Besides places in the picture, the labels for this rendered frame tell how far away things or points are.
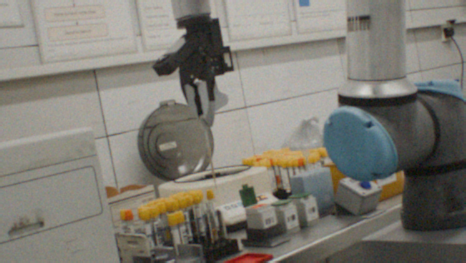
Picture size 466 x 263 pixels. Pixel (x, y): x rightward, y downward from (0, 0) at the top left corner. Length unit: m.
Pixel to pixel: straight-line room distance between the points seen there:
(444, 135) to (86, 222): 0.56
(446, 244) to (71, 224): 0.55
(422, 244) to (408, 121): 0.19
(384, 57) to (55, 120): 1.00
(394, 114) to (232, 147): 1.16
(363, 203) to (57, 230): 0.69
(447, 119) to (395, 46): 0.17
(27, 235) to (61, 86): 0.82
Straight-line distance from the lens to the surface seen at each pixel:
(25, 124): 1.70
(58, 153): 1.02
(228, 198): 1.58
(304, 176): 1.50
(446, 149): 1.09
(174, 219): 1.24
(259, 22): 2.22
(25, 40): 1.74
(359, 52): 0.97
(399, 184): 1.65
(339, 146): 0.99
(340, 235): 1.37
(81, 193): 1.03
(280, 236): 1.34
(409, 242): 1.06
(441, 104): 1.08
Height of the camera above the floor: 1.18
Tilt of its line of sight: 3 degrees down
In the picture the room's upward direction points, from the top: 11 degrees counter-clockwise
